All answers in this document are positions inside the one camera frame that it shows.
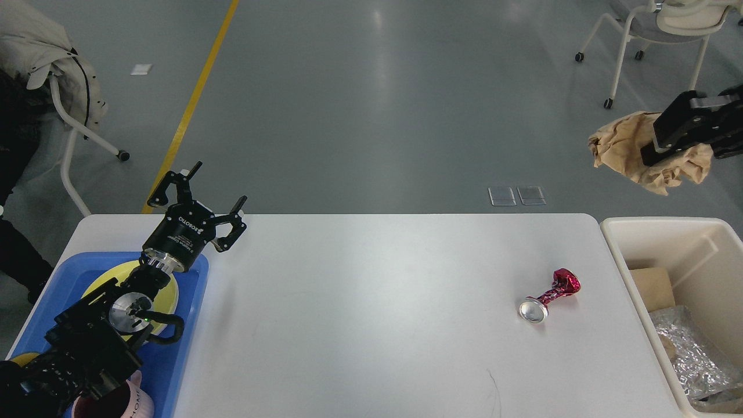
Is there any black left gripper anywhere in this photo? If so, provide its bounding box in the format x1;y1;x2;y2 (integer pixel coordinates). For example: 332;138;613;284
142;161;247;272

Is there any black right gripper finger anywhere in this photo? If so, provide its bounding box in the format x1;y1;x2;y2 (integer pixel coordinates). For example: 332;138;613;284
640;91;742;167
713;136;742;159

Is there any brown paper wad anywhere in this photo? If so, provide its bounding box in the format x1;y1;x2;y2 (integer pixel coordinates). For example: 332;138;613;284
587;111;713;196

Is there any yellow plastic plate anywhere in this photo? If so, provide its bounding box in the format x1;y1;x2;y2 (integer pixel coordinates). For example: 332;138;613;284
81;260;179;314

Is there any brown paper bag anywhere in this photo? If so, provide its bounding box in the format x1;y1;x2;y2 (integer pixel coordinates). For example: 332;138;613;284
630;267;677;312

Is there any pink mug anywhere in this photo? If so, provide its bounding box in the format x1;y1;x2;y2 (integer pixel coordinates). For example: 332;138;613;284
71;370;156;417

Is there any silver foil tray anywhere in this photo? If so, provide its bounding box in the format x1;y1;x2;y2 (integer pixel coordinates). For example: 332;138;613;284
650;306;741;401

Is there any crushed red can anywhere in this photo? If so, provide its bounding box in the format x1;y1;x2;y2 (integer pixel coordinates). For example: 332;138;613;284
517;268;582;325

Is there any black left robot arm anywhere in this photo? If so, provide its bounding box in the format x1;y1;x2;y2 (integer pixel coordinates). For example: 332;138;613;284
2;161;247;417

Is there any white chair left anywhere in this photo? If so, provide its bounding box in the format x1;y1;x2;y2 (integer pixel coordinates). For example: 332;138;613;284
49;75;131;217

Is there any white rolling chair right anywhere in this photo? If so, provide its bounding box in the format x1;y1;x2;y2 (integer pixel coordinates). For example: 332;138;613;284
574;1;741;110

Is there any beige plastic bin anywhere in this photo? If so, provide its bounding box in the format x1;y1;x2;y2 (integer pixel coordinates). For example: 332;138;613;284
600;217;742;417

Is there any clear floor plate right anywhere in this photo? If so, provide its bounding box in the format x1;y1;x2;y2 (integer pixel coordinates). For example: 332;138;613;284
517;186;546;206

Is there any clear floor plate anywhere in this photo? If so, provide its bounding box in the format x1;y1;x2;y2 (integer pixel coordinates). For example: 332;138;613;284
488;187;517;207
517;186;546;206

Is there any person in black clothes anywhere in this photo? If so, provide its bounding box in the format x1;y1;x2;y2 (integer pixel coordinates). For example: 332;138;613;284
0;73;56;302

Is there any clear floor plate left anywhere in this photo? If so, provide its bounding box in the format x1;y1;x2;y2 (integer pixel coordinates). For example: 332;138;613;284
488;187;517;207

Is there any blue yellow mug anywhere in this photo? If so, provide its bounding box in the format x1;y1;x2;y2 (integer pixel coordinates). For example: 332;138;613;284
9;352;40;367

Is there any white jacket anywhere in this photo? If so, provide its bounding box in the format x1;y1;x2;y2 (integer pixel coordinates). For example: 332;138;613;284
1;1;107;132

